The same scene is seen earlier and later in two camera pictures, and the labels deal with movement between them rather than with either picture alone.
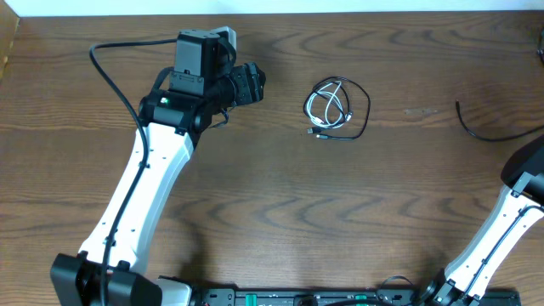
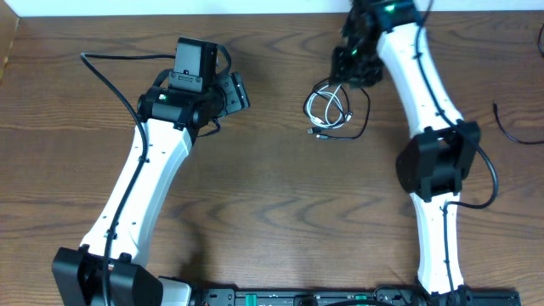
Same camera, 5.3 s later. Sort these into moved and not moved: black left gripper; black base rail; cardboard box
Moved: black left gripper
Not moved: black base rail; cardboard box
